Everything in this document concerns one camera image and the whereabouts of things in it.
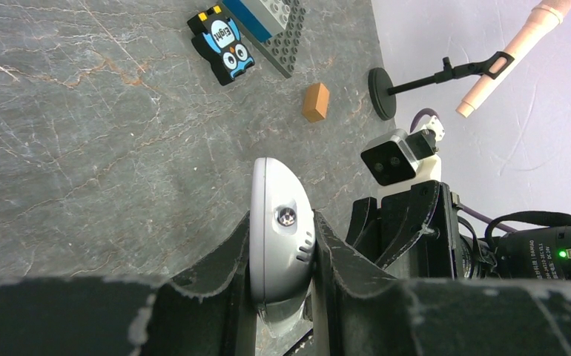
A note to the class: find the blue lego brick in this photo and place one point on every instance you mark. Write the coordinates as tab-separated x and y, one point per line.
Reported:
248	20

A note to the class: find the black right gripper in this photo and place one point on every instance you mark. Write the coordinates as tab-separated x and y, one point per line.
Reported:
419	233

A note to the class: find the grey lego baseplate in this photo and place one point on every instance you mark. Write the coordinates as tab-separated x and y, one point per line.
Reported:
280	50

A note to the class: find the white remote control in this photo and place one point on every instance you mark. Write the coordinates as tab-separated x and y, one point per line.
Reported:
281	245

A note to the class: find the small brown wooden block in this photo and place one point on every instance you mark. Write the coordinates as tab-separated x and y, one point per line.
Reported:
316	102

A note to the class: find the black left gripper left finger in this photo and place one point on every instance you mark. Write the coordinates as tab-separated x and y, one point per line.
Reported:
204	310

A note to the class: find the grey lego brick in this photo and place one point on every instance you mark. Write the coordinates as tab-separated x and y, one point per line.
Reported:
273	15

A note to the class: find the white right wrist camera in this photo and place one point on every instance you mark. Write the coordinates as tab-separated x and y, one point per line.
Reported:
399	160

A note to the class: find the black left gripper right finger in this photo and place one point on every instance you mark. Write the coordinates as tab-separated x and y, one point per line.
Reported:
359	309

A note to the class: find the black microphone stand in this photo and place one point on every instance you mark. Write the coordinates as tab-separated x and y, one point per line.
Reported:
383	92

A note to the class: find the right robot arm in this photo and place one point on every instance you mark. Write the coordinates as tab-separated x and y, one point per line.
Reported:
521	245

